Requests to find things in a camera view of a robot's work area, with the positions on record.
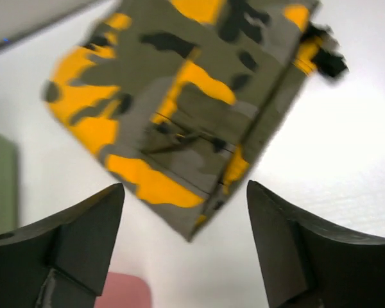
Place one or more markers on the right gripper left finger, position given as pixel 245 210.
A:
pixel 63 259

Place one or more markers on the pink box with handle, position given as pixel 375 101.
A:
pixel 124 291

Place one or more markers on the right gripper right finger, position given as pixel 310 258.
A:
pixel 307 261

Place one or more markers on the green hard-shell suitcase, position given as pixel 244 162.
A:
pixel 8 185

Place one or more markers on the camouflage clothing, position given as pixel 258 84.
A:
pixel 178 99

